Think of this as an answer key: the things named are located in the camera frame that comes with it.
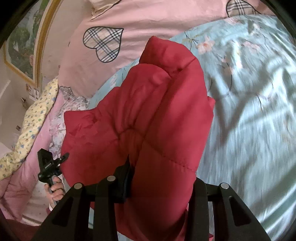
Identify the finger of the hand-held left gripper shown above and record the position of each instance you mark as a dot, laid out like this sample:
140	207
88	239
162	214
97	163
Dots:
63	157

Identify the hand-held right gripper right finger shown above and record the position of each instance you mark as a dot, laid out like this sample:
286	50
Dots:
196	204

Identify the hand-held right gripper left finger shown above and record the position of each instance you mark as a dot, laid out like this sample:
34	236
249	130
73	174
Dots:
127	183

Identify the red quilted coat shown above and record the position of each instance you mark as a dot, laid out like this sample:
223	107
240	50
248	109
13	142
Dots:
143	111

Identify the person's left hand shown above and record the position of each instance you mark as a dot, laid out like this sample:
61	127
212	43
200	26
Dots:
57	190

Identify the pink blanket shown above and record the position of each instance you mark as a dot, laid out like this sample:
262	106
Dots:
20	185

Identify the yellow floral quilt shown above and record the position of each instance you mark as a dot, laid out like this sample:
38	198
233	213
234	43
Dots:
34	120

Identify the light blue floral bedsheet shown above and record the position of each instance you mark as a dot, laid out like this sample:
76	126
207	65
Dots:
249	104

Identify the gold framed painting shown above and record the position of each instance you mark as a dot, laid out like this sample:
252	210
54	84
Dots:
23	41

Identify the pink duvet with plaid hearts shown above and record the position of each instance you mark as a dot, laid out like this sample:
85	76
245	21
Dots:
148	20

